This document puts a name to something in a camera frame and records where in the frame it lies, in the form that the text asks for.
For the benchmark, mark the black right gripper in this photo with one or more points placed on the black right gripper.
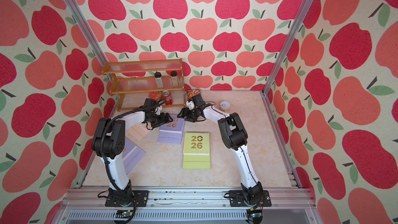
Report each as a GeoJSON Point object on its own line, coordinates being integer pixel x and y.
{"type": "Point", "coordinates": [185, 112]}

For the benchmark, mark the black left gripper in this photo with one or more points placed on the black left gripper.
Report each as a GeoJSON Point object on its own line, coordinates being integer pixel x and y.
{"type": "Point", "coordinates": [163, 121]}

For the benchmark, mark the purple calendar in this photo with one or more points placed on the purple calendar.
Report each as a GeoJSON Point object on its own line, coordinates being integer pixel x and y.
{"type": "Point", "coordinates": [172, 132]}
{"type": "Point", "coordinates": [131, 155]}

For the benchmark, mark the pink calendar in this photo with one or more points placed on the pink calendar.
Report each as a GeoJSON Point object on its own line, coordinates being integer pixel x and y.
{"type": "Point", "coordinates": [138, 131]}

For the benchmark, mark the green calendar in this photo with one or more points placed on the green calendar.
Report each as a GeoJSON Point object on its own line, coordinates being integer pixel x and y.
{"type": "Point", "coordinates": [196, 151]}

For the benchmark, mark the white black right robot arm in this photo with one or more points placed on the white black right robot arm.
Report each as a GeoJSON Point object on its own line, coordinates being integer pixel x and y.
{"type": "Point", "coordinates": [234, 137]}

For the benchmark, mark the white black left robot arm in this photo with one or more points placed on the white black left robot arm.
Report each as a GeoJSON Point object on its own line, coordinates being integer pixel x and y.
{"type": "Point", "coordinates": [109, 142]}

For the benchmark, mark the green orange snack packet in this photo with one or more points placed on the green orange snack packet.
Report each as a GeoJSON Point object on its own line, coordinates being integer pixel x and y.
{"type": "Point", "coordinates": [193, 92]}

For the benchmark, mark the red soda can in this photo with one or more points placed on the red soda can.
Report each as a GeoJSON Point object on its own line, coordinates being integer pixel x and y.
{"type": "Point", "coordinates": [167, 96]}

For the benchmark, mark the flat red tin can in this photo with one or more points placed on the flat red tin can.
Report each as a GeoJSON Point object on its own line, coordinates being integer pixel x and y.
{"type": "Point", "coordinates": [155, 95]}

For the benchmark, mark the right glass spice jar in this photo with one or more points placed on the right glass spice jar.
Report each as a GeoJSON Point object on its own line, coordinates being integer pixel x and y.
{"type": "Point", "coordinates": [174, 77]}

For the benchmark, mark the glass spice jar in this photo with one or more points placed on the glass spice jar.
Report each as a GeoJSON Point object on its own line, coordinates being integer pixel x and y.
{"type": "Point", "coordinates": [158, 80]}
{"type": "Point", "coordinates": [174, 77]}

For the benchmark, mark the small yellow pull-tab can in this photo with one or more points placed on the small yellow pull-tab can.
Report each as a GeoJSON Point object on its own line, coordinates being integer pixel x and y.
{"type": "Point", "coordinates": [225, 106]}

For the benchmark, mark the left glass spice jar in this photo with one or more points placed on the left glass spice jar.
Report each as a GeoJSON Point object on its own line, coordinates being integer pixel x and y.
{"type": "Point", "coordinates": [158, 80]}

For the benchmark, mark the wooden three-tier shelf rack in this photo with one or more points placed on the wooden three-tier shelf rack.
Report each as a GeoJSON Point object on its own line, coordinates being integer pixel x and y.
{"type": "Point", "coordinates": [133, 81]}

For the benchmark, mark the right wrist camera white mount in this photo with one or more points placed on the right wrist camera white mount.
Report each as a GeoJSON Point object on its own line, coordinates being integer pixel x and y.
{"type": "Point", "coordinates": [190, 105]}

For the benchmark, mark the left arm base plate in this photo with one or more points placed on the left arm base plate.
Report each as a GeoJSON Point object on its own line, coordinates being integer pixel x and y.
{"type": "Point", "coordinates": [116, 199]}

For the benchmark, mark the left aluminium corner post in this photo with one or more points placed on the left aluminium corner post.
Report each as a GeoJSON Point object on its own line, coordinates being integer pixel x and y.
{"type": "Point", "coordinates": [74, 8]}

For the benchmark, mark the aluminium corner post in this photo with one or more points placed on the aluminium corner post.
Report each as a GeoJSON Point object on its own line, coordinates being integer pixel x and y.
{"type": "Point", "coordinates": [294, 29]}
{"type": "Point", "coordinates": [74, 8]}

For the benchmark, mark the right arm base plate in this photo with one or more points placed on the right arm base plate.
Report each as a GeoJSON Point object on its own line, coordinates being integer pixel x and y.
{"type": "Point", "coordinates": [238, 198]}

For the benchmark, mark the aluminium front rail frame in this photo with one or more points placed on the aluminium front rail frame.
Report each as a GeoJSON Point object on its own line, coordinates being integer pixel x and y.
{"type": "Point", "coordinates": [188, 205]}

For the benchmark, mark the right aluminium corner post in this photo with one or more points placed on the right aluminium corner post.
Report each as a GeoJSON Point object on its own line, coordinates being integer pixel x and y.
{"type": "Point", "coordinates": [294, 29]}

